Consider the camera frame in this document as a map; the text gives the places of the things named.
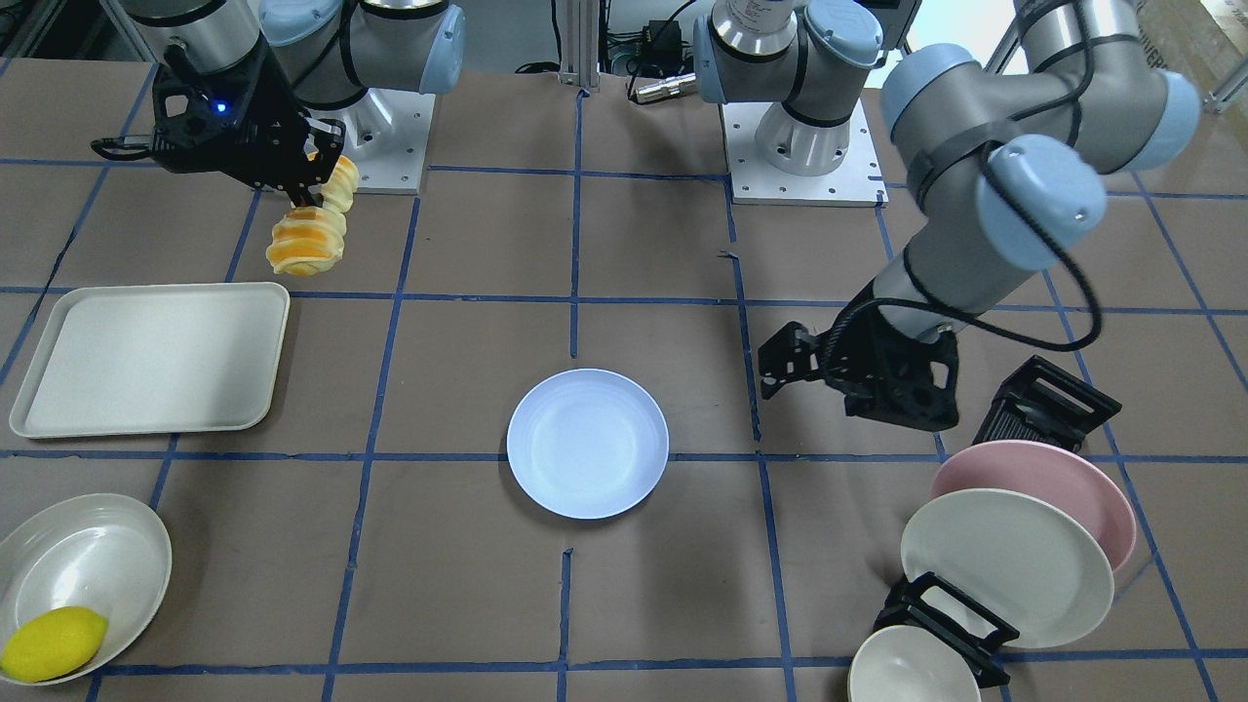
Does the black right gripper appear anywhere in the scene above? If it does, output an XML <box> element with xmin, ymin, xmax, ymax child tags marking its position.
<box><xmin>91</xmin><ymin>39</ymin><xmax>346</xmax><ymax>209</ymax></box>

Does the cream round plate with lemon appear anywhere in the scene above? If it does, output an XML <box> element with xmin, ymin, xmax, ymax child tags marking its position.
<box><xmin>1</xmin><ymin>493</ymin><xmax>173</xmax><ymax>687</ymax></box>

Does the orange striped bread loaf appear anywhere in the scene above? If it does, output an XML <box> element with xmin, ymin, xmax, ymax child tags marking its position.
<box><xmin>265</xmin><ymin>156</ymin><xmax>361</xmax><ymax>277</ymax></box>

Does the cream plate in rack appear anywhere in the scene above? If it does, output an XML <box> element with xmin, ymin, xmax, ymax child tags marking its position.
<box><xmin>900</xmin><ymin>488</ymin><xmax>1114</xmax><ymax>650</ymax></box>

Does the cream bowl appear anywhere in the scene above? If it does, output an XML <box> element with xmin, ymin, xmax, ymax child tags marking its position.
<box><xmin>846</xmin><ymin>625</ymin><xmax>981</xmax><ymax>701</ymax></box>

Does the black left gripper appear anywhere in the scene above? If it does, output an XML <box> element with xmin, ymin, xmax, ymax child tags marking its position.
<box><xmin>758</xmin><ymin>299</ymin><xmax>961</xmax><ymax>433</ymax></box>

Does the cream rectangular tray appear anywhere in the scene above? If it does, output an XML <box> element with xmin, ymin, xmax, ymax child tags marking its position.
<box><xmin>9</xmin><ymin>284</ymin><xmax>291</xmax><ymax>438</ymax></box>

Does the pink plate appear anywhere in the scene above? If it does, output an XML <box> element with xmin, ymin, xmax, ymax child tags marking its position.
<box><xmin>930</xmin><ymin>440</ymin><xmax>1137</xmax><ymax>570</ymax></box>

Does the yellow lemon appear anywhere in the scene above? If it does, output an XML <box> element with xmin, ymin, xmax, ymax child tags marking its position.
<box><xmin>1</xmin><ymin>605</ymin><xmax>110</xmax><ymax>683</ymax></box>

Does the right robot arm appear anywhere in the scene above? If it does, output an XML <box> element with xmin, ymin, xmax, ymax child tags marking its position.
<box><xmin>91</xmin><ymin>1</ymin><xmax>467</xmax><ymax>206</ymax></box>

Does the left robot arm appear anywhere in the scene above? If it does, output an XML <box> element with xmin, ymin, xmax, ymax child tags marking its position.
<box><xmin>758</xmin><ymin>1</ymin><xmax>1202</xmax><ymax>432</ymax></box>

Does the blue plate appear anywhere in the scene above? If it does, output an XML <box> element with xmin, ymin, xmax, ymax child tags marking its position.
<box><xmin>505</xmin><ymin>368</ymin><xmax>670</xmax><ymax>520</ymax></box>

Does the cardboard box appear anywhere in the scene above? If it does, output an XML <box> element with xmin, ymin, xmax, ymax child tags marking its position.
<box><xmin>1137</xmin><ymin>1</ymin><xmax>1247</xmax><ymax>94</ymax></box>

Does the silver cylinder connector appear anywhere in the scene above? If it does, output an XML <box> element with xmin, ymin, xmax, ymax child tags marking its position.
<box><xmin>630</xmin><ymin>74</ymin><xmax>698</xmax><ymax>105</ymax></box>

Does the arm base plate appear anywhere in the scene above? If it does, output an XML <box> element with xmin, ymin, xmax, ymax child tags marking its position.
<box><xmin>721</xmin><ymin>102</ymin><xmax>889</xmax><ymax>209</ymax></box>
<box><xmin>329</xmin><ymin>89</ymin><xmax>437</xmax><ymax>195</ymax></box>

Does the black dish rack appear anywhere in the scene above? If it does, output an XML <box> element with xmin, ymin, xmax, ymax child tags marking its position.
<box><xmin>877</xmin><ymin>357</ymin><xmax>1119</xmax><ymax>688</ymax></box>

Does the aluminium frame post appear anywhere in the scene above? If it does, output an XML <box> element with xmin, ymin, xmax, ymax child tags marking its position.
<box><xmin>554</xmin><ymin>0</ymin><xmax>605</xmax><ymax>94</ymax></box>

